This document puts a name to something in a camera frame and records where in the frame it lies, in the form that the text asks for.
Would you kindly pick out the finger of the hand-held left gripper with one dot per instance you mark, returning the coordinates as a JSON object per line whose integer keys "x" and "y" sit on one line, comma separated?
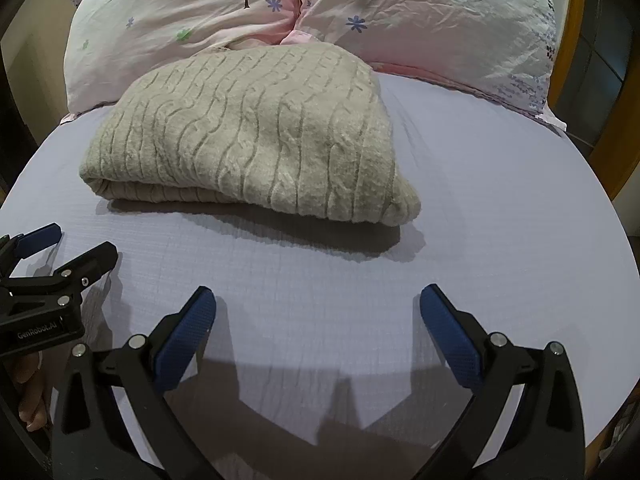
{"x": 36, "y": 239}
{"x": 89, "y": 264}

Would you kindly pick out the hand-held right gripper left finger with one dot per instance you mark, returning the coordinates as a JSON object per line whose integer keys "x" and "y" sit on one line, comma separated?
{"x": 186, "y": 331}

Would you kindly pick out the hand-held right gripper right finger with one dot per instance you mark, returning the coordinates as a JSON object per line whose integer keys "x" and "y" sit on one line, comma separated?
{"x": 451, "y": 331}

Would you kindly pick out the person's left hand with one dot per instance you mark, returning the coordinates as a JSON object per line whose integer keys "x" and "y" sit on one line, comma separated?
{"x": 31, "y": 394}

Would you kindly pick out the lavender bed sheet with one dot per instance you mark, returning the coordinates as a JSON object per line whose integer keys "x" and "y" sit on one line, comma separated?
{"x": 310, "y": 280}

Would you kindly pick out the pink pillow with tree print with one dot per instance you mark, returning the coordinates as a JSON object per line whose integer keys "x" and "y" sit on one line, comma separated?
{"x": 180, "y": 25}

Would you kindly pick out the pink pillow with blue flower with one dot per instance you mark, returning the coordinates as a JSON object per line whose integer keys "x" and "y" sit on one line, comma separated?
{"x": 430, "y": 25}

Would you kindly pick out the wooden bed frame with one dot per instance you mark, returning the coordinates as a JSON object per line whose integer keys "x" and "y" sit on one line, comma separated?
{"x": 590, "y": 85}

